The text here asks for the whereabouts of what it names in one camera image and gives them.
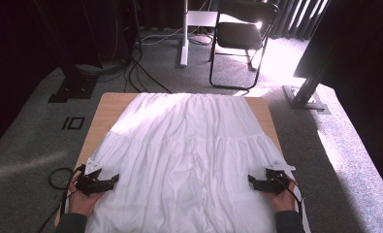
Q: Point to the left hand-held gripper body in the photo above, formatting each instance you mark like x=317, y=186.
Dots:
x=88, y=184

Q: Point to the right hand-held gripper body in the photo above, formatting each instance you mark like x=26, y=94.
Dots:
x=276, y=183

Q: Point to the white pleated skirt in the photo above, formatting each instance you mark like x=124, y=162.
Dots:
x=185, y=155

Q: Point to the person's left hand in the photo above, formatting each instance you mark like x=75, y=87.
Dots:
x=80, y=204

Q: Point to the person's right hand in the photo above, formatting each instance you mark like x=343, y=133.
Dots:
x=284, y=202

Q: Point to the black stand with grey base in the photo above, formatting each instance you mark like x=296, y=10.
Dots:
x=305, y=95

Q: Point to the black stand with flat base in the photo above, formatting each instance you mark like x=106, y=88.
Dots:
x=74, y=87

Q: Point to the black folding chair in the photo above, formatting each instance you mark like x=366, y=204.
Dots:
x=240, y=35

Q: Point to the white desk leg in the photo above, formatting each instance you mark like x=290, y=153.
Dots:
x=184, y=42

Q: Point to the dark pleated curtain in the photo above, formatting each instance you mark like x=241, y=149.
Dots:
x=295, y=17

